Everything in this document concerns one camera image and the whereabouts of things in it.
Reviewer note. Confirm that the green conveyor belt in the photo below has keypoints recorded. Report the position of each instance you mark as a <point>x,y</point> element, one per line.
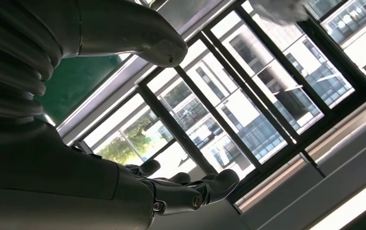
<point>74,85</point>

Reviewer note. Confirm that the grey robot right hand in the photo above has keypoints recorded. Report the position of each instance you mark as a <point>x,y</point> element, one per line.
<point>43,177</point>

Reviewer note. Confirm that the window with dark frame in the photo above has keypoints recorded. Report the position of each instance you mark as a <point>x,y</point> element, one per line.
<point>233,111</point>

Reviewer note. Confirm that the grey package with red logo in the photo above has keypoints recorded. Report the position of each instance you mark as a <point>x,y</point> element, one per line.
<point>281,11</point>

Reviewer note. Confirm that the aluminium conveyor frame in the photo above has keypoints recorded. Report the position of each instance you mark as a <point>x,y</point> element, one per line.
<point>106,95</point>

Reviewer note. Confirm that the bright ceiling light strip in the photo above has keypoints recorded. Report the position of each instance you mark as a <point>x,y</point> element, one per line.
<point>354,206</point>

